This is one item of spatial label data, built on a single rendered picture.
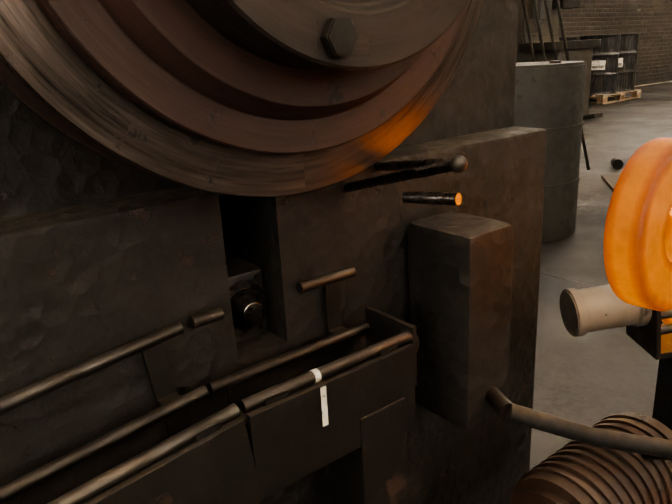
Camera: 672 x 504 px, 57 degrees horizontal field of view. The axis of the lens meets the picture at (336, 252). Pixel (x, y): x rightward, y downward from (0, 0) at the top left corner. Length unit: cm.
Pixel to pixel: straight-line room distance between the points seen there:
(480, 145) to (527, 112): 235
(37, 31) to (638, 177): 45
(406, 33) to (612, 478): 54
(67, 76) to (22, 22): 4
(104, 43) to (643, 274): 44
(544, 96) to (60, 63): 286
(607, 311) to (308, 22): 54
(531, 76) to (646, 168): 259
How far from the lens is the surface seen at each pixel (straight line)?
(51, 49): 42
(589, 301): 80
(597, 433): 77
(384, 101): 52
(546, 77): 316
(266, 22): 38
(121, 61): 41
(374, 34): 43
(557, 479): 76
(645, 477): 81
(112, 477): 51
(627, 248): 56
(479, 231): 67
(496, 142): 83
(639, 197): 56
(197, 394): 58
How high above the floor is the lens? 99
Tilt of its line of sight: 18 degrees down
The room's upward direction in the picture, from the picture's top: 3 degrees counter-clockwise
